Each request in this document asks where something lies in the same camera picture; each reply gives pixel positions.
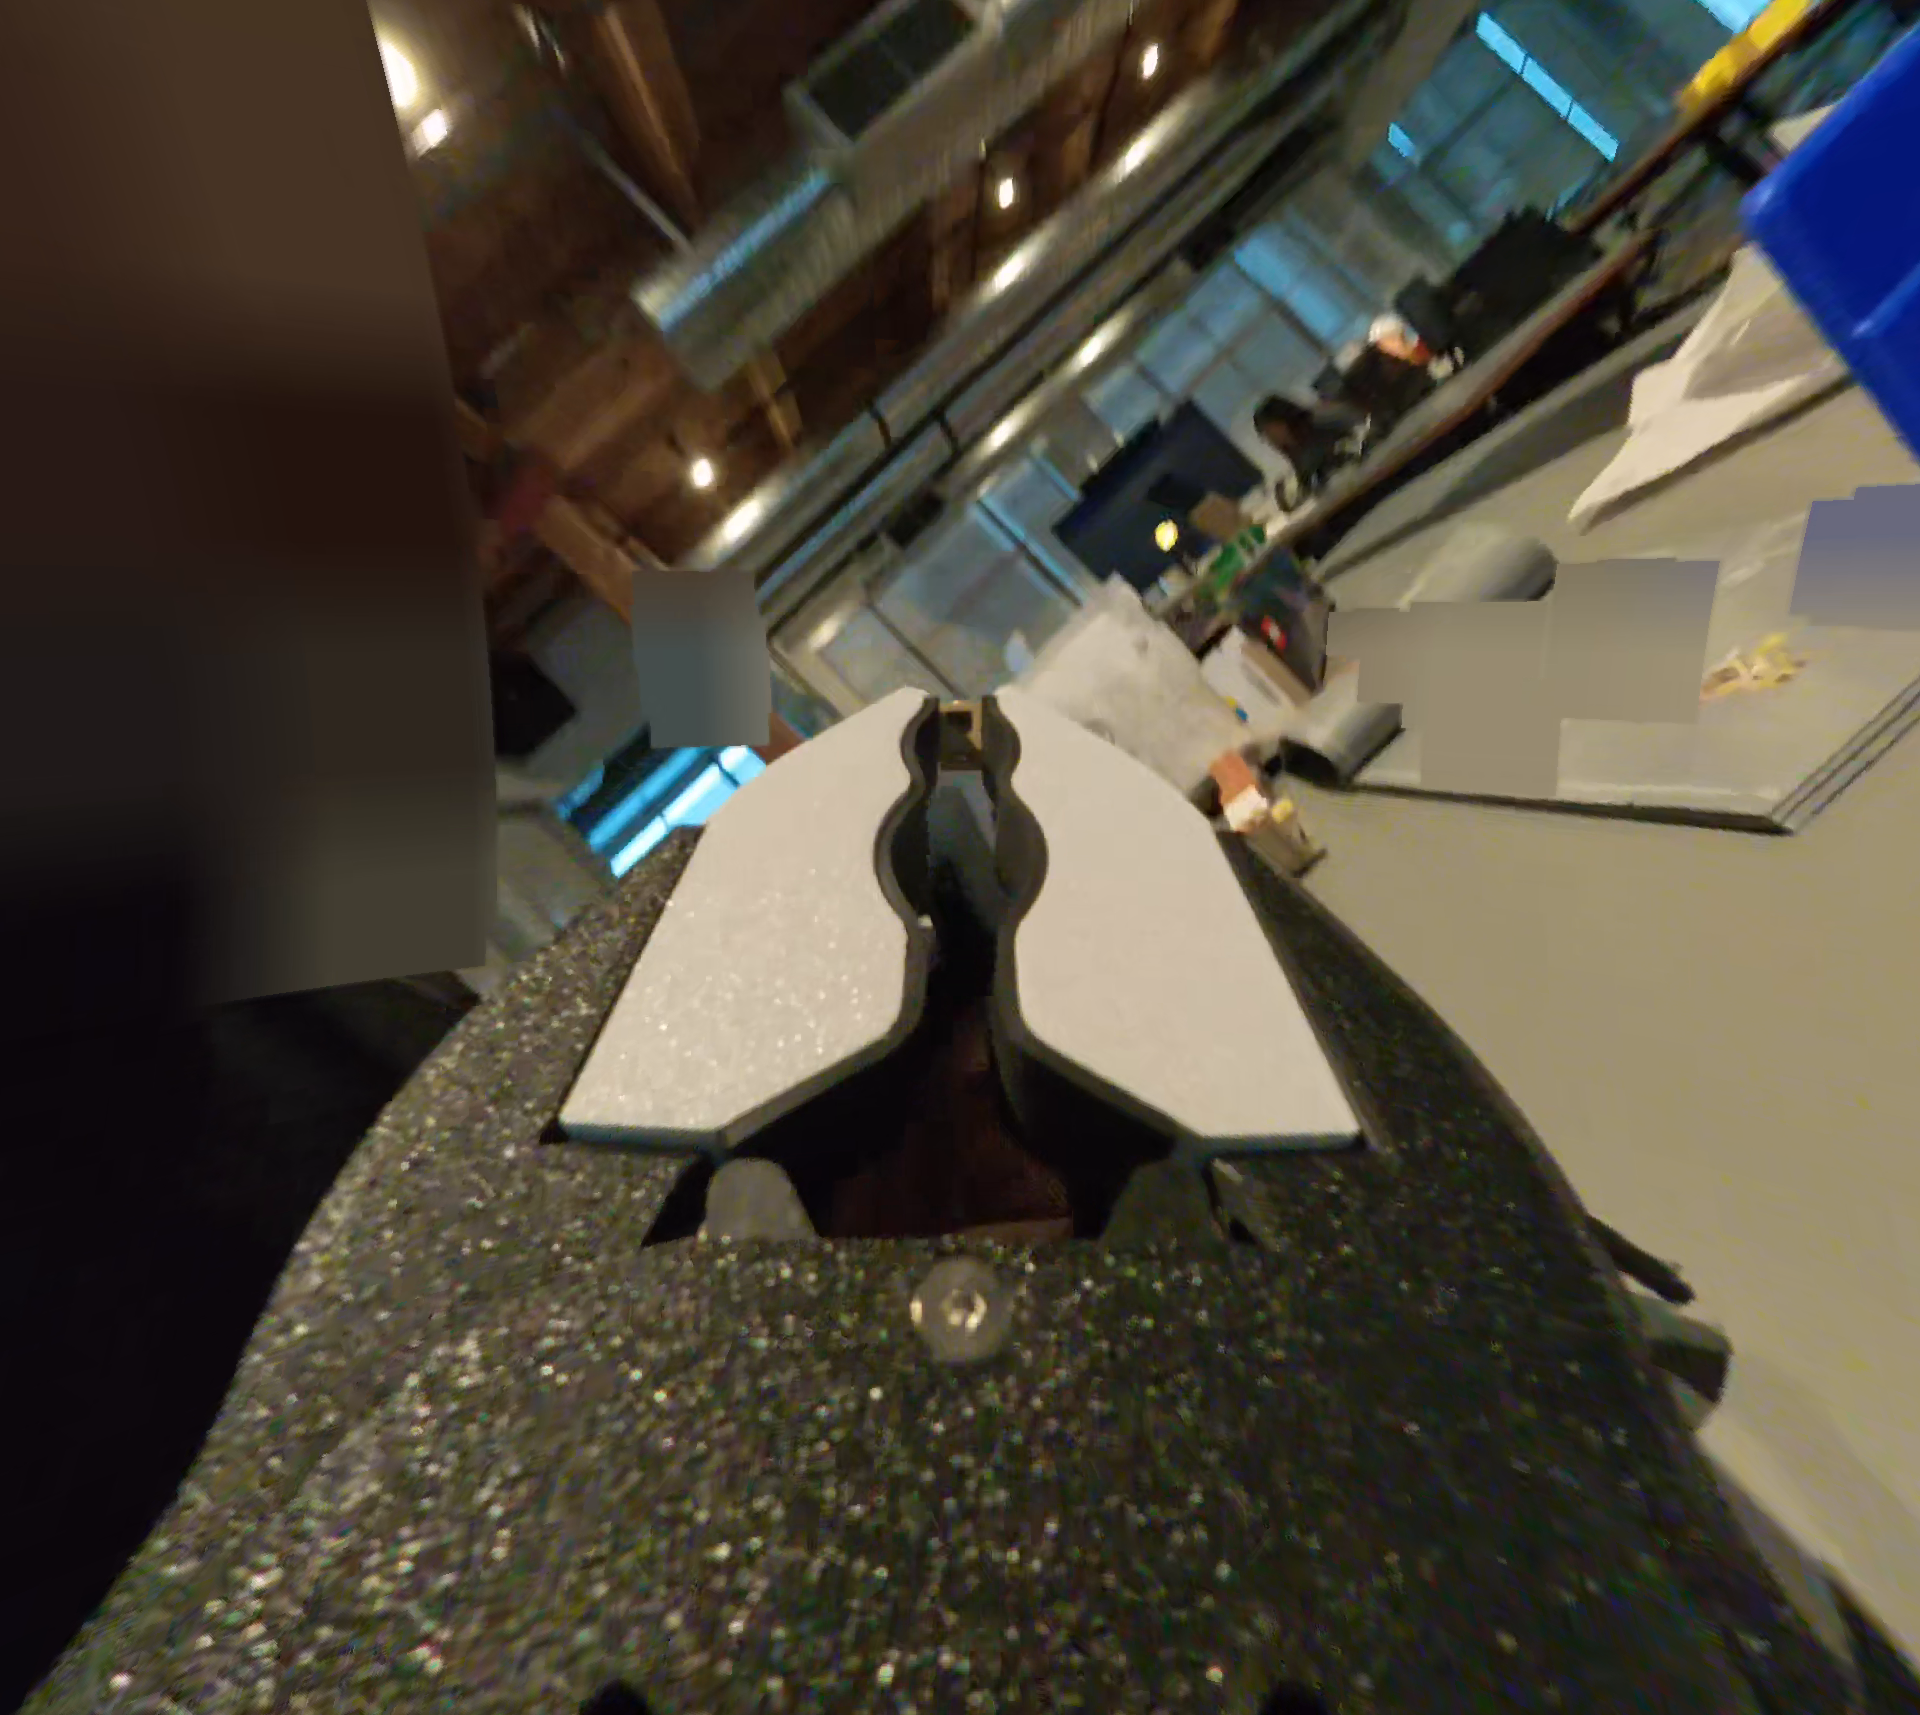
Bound white bag numbered 2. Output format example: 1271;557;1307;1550
1005;581;1247;801

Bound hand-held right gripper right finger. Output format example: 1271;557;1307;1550
984;689;1368;1155

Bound crumpled white paper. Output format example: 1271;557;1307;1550
1565;239;1847;531

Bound wooden office table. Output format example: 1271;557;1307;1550
1289;185;1802;547

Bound wide metal air duct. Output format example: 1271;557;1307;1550
630;0;1442;391

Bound long thin metal duct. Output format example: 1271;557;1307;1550
690;0;1682;621

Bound dark printed carton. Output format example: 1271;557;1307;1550
1230;545;1338;697

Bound person's left hand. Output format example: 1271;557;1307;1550
839;1011;1075;1236

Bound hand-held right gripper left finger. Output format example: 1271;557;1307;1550
556;689;937;1153

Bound grey instruction booklet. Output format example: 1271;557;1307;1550
1275;515;1920;837

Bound blue plastic bin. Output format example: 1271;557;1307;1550
1740;21;1920;463

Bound grey desk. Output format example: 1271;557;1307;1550
1216;275;1920;1656

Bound black wall speaker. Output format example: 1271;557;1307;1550
489;645;578;763

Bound black computer monitor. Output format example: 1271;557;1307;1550
1066;401;1277;591

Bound tan studded toy brick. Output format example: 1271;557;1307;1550
1235;795;1331;877

